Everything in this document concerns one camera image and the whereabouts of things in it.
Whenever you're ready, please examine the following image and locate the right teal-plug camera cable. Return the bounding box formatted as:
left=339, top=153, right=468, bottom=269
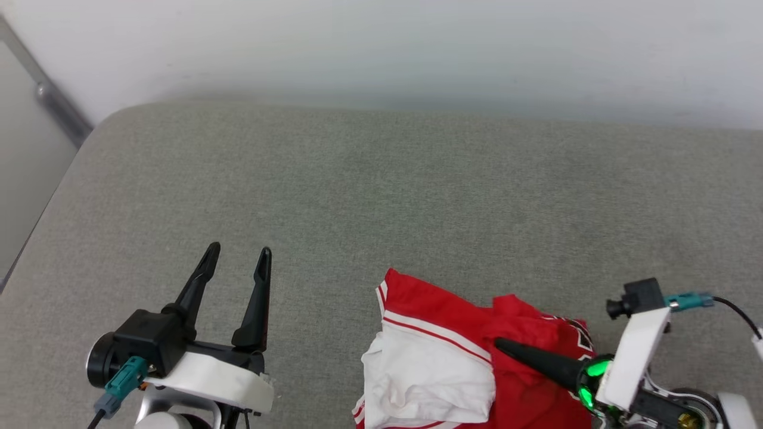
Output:
left=663, top=291, right=763, bottom=340

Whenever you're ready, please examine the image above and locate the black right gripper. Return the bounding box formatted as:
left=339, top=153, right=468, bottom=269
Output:
left=494, top=337, right=675, bottom=429

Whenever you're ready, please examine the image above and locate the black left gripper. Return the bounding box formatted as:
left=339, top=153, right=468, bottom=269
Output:
left=161, top=241, right=272, bottom=376

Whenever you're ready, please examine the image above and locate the red basketball jersey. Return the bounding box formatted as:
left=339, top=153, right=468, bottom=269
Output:
left=352, top=268, right=597, bottom=429

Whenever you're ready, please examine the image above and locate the white camera bracket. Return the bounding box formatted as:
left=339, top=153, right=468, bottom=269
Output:
left=145, top=352, right=275, bottom=415
left=596, top=307, right=671, bottom=412

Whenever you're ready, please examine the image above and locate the grey fabric sofa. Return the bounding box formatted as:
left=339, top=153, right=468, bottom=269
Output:
left=0, top=98, right=763, bottom=429

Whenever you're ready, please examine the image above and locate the white right camera bracket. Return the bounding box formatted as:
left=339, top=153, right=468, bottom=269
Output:
left=596, top=307, right=671, bottom=412

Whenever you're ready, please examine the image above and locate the white left camera bracket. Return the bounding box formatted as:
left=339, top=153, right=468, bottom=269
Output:
left=145, top=352, right=275, bottom=415

